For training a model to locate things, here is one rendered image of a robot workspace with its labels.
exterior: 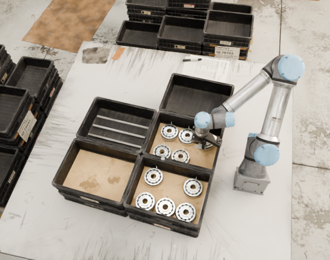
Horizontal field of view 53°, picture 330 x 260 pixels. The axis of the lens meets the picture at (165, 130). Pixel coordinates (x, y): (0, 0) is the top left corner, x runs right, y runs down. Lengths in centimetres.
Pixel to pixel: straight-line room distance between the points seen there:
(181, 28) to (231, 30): 48
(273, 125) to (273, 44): 215
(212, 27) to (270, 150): 168
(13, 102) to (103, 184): 124
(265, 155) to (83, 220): 105
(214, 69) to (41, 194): 143
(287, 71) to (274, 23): 238
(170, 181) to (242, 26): 174
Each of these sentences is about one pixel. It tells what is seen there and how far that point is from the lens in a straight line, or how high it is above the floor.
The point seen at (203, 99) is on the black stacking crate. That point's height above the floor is 83.
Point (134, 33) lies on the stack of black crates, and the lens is 337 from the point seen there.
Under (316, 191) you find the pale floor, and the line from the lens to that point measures 290.
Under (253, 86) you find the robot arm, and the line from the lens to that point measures 174.
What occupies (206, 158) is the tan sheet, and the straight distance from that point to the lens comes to 189.
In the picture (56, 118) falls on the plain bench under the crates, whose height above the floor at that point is 70.
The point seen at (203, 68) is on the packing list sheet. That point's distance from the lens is 244.
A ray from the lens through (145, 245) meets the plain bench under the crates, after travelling 187.
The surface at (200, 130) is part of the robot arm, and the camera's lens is 162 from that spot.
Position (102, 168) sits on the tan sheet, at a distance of 190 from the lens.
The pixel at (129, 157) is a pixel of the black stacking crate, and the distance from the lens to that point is 185.
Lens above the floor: 252
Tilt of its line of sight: 59 degrees down
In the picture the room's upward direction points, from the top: 5 degrees counter-clockwise
